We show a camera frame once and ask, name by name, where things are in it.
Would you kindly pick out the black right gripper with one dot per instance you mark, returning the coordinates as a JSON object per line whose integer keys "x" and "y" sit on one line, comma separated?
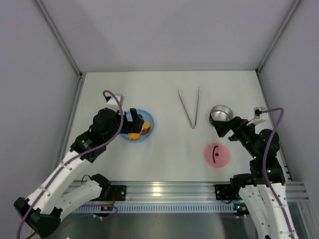
{"x": 232, "y": 128}

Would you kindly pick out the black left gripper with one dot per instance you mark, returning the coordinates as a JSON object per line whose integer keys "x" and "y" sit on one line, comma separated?
{"x": 127, "y": 123}

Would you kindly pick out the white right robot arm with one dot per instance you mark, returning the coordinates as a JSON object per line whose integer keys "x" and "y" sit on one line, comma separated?
{"x": 263, "y": 190}

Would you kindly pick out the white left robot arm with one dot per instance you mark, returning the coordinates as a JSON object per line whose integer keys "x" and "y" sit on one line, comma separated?
{"x": 45, "y": 208}

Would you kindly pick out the steel lunch box bowl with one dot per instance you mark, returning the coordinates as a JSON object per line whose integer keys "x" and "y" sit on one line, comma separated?
{"x": 220, "y": 113}

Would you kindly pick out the orange sausage food piece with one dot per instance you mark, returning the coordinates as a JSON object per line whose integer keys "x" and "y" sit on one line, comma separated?
{"x": 145, "y": 128}

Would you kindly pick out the blue plate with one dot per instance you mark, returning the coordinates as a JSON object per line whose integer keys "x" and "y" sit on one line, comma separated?
{"x": 146, "y": 117}

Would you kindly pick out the orange fish-shaped food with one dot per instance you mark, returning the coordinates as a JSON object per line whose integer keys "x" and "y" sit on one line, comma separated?
{"x": 133, "y": 136}

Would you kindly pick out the pink lid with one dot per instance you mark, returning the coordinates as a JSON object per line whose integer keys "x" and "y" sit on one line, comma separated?
{"x": 216, "y": 155}

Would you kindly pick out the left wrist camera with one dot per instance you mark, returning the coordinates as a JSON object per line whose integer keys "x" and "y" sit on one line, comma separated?
{"x": 115, "y": 100}

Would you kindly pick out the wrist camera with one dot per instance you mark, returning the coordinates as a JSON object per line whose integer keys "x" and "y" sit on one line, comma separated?
{"x": 258, "y": 116}
{"x": 115, "y": 100}

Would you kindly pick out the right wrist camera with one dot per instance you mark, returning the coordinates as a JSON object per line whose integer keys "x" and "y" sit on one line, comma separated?
{"x": 258, "y": 116}

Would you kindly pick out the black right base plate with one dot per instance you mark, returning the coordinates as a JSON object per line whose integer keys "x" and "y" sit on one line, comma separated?
{"x": 226, "y": 192}

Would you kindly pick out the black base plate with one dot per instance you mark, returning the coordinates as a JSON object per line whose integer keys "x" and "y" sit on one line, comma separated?
{"x": 112, "y": 193}
{"x": 226, "y": 192}

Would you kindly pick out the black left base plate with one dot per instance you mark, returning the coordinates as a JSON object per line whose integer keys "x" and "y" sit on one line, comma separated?
{"x": 112, "y": 193}

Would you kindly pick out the grey cable duct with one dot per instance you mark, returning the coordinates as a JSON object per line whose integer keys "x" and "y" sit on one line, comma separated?
{"x": 134, "y": 208}

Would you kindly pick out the right aluminium frame post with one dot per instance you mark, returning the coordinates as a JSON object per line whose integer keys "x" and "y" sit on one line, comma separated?
{"x": 279, "y": 32}

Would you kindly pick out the aluminium frame post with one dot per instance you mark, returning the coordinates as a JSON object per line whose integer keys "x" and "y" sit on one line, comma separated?
{"x": 279, "y": 32}
{"x": 58, "y": 37}

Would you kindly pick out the left aluminium frame post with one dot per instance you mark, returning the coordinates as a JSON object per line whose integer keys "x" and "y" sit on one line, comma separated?
{"x": 58, "y": 37}

